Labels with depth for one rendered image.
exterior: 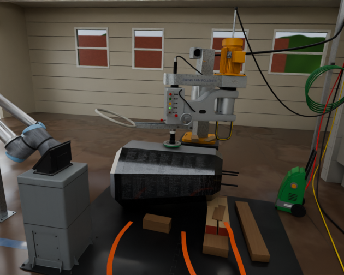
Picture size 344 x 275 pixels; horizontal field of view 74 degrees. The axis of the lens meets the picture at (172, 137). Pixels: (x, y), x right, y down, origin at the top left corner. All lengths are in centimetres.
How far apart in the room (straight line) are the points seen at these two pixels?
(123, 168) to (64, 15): 846
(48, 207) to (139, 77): 740
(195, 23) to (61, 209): 777
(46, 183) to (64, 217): 32
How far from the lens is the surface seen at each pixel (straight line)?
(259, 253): 252
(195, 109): 267
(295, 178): 327
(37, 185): 212
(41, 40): 1091
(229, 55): 276
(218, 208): 278
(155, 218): 268
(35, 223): 232
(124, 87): 923
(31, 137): 216
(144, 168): 260
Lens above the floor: 166
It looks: 15 degrees down
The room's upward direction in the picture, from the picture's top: 2 degrees clockwise
